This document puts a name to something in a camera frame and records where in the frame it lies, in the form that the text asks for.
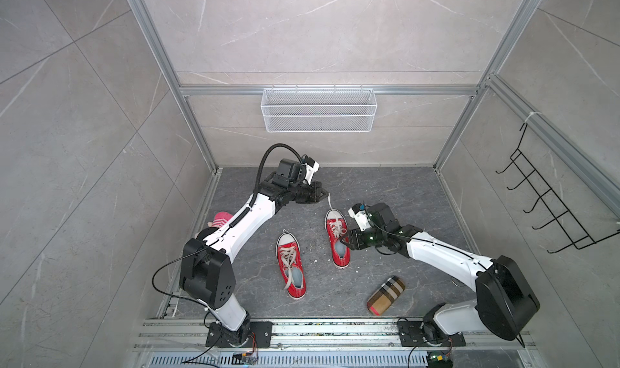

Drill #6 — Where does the red canvas sneaker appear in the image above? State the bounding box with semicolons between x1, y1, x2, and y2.
325;195;350;268
275;230;307;300

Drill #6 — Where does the plaid beige glasses case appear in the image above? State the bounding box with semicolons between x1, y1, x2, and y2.
367;275;406;316

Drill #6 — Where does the aluminium mounting rail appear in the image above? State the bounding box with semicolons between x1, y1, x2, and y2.
130;318;535;351

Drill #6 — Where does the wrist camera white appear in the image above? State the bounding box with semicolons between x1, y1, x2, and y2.
302;155;320;185
348;203;372;232

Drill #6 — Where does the white wire mesh basket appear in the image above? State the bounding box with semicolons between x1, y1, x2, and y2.
261;88;378;133

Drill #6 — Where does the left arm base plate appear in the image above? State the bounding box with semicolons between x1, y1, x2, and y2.
205;321;274;348

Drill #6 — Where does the white vented floor grille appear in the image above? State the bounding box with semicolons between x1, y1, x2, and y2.
146;350;429;367

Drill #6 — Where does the black wall hook rack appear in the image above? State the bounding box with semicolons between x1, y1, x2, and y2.
495;123;619;254

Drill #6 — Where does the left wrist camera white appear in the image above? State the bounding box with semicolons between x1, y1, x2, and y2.
302;155;320;185

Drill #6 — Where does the plush doll pink hat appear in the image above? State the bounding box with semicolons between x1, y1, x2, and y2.
195;212;233;240

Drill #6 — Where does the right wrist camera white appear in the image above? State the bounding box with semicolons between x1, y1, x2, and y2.
348;203;372;232

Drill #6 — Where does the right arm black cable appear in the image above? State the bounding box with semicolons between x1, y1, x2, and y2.
362;205;526;347

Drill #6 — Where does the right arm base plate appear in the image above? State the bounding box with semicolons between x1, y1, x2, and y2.
396;318;466;347

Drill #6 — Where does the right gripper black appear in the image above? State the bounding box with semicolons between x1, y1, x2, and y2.
340;226;388;250

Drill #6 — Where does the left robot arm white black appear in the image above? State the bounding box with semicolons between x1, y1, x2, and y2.
179;156;328;332

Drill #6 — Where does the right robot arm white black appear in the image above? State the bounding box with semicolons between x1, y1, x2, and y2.
344;203;540;345

